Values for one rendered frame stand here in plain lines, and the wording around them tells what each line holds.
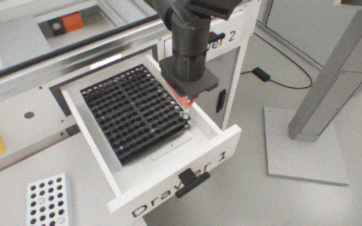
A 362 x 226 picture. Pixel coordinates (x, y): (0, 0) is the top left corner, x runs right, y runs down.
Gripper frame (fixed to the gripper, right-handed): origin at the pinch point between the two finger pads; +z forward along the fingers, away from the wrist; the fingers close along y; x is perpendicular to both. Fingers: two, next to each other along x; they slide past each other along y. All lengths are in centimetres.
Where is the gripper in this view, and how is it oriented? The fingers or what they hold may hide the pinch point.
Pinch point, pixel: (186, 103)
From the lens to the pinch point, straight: 50.2
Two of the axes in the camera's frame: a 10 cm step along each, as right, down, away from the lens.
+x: 8.3, -4.4, 3.6
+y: 5.6, 6.7, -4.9
